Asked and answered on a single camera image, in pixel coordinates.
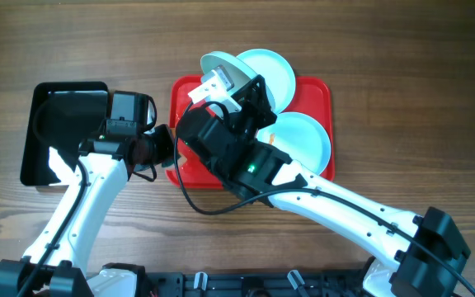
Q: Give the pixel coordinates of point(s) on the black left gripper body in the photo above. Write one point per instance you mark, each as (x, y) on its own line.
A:
(165, 140)

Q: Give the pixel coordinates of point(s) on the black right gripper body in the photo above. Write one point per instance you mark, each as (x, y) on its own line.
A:
(252, 101)

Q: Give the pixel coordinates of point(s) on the light blue plate back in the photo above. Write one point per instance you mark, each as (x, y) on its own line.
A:
(276, 70)

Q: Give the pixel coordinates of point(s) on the light blue plate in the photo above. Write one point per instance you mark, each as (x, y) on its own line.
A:
(238, 71)
(276, 70)
(301, 137)

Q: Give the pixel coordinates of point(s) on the orange sponge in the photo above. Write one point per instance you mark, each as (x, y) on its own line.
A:
(176, 141)

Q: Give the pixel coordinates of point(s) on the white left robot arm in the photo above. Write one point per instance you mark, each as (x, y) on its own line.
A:
(56, 263)

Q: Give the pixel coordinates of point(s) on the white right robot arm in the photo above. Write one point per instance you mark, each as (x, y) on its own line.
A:
(414, 255)

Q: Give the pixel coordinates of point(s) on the red plastic tray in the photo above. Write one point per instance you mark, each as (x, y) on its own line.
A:
(312, 98)

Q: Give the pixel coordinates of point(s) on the black water basin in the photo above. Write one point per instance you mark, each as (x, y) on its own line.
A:
(62, 115)

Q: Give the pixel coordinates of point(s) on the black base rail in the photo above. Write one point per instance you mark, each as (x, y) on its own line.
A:
(340, 283)

